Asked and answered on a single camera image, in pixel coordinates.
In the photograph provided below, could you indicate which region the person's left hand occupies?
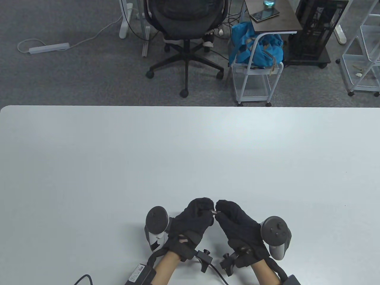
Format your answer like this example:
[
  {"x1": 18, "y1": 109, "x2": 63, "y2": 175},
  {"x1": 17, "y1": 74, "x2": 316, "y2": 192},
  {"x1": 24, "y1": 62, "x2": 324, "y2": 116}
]
[{"x1": 163, "y1": 198, "x2": 216, "y2": 263}]

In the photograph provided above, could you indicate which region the person's right hand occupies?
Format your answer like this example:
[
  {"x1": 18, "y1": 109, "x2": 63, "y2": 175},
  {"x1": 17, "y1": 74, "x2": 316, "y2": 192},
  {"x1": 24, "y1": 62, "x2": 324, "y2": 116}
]
[{"x1": 214, "y1": 199, "x2": 272, "y2": 267}]

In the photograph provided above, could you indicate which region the person's right forearm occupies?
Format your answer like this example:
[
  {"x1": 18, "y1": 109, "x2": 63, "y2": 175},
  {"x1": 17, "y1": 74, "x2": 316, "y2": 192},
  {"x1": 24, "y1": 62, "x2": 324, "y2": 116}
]
[{"x1": 251, "y1": 259, "x2": 284, "y2": 285}]

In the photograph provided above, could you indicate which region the person's left forearm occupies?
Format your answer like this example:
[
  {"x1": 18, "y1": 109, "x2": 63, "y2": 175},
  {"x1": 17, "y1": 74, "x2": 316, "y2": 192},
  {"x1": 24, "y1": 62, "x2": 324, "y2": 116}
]
[{"x1": 150, "y1": 252, "x2": 181, "y2": 285}]

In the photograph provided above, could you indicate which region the grey hand controller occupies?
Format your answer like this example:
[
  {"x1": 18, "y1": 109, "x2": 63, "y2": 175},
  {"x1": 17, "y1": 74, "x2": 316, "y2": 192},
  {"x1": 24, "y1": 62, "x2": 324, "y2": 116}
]
[
  {"x1": 145, "y1": 206, "x2": 171, "y2": 253},
  {"x1": 261, "y1": 216, "x2": 292, "y2": 260}
]

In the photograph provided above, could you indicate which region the black box with white label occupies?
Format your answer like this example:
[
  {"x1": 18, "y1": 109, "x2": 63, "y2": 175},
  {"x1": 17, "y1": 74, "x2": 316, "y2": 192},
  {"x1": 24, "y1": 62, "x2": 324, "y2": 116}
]
[{"x1": 125, "y1": 264, "x2": 157, "y2": 285}]

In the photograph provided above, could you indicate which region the black wheeled stand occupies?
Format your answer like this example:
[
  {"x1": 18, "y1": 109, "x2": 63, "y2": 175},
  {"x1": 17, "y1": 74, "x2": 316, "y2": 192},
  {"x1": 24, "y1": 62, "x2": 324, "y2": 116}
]
[{"x1": 282, "y1": 47, "x2": 331, "y2": 69}]

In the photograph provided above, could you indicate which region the blue fabric bag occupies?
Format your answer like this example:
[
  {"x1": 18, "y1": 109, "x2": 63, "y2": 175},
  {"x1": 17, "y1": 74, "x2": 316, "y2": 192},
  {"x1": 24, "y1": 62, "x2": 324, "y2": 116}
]
[{"x1": 228, "y1": 21, "x2": 284, "y2": 68}]

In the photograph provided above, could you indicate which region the white desk foot bar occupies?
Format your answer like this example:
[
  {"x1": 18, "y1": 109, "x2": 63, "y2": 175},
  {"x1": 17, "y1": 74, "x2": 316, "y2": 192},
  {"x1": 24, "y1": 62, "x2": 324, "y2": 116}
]
[{"x1": 141, "y1": 26, "x2": 152, "y2": 57}]

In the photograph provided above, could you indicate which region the white mesh shelf trolley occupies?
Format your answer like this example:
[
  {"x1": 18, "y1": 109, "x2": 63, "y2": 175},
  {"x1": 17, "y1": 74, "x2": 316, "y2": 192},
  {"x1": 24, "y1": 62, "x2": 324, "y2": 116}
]
[{"x1": 336, "y1": 0, "x2": 380, "y2": 97}]

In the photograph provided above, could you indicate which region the white desk leg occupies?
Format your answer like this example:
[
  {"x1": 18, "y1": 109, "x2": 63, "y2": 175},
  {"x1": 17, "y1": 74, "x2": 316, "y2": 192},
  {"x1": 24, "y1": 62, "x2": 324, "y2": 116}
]
[
  {"x1": 334, "y1": 24, "x2": 347, "y2": 45},
  {"x1": 119, "y1": 0, "x2": 133, "y2": 39}
]

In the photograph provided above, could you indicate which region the white-framed dark side table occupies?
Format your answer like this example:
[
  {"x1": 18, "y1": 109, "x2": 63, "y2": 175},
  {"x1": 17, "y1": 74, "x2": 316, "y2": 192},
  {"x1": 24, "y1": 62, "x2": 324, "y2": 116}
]
[{"x1": 231, "y1": 0, "x2": 303, "y2": 107}]

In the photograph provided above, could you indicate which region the black computer case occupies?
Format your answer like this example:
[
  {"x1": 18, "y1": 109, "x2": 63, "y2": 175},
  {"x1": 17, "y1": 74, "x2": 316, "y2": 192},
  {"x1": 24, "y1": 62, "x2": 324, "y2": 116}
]
[{"x1": 289, "y1": 0, "x2": 349, "y2": 60}]

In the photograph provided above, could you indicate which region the black office chair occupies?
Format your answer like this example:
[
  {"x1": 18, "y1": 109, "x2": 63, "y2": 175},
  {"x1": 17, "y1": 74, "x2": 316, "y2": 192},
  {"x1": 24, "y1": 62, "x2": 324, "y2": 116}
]
[{"x1": 143, "y1": 0, "x2": 229, "y2": 98}]

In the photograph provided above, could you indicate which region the black smartphone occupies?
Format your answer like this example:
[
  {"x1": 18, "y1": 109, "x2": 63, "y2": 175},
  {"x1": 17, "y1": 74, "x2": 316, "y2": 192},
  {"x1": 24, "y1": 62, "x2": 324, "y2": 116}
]
[{"x1": 249, "y1": 9, "x2": 280, "y2": 23}]

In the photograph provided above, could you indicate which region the white power strip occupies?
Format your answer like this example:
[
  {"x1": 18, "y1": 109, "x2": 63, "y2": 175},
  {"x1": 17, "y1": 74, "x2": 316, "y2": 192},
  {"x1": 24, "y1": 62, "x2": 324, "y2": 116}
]
[{"x1": 29, "y1": 43, "x2": 70, "y2": 55}]

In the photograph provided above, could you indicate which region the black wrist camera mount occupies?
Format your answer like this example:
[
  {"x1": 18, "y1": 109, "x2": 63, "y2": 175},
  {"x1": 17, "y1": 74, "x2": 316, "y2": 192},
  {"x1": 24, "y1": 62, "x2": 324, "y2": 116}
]
[
  {"x1": 195, "y1": 249, "x2": 213, "y2": 273},
  {"x1": 220, "y1": 252, "x2": 241, "y2": 276}
]

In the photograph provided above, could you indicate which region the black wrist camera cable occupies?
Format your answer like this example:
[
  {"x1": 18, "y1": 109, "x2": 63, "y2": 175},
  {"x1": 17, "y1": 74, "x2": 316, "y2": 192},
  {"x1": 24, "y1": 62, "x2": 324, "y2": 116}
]
[{"x1": 210, "y1": 264, "x2": 229, "y2": 285}]

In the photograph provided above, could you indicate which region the white power strip cable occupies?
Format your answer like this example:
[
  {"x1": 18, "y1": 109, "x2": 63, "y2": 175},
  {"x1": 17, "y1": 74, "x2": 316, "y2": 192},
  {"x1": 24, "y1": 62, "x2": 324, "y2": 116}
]
[{"x1": 17, "y1": 13, "x2": 124, "y2": 54}]

